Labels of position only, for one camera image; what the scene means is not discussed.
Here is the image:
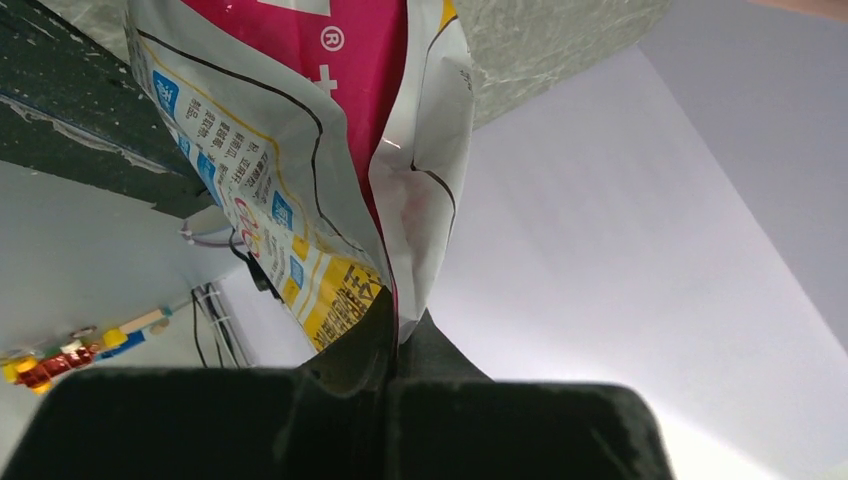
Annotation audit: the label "pet food bag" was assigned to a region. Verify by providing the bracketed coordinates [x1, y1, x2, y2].
[125, 1, 474, 349]

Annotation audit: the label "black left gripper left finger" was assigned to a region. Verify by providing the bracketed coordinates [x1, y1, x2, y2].
[2, 290, 398, 479]

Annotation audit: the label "red yellow toy parts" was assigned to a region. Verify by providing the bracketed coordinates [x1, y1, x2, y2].
[1, 307, 173, 395]

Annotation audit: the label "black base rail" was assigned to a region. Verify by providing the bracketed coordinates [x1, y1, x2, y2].
[1, 1, 213, 219]

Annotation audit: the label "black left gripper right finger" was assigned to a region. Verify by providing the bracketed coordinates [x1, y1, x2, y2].
[387, 315, 674, 479]

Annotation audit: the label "black cable bundle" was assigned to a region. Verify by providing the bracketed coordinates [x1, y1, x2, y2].
[190, 283, 256, 370]

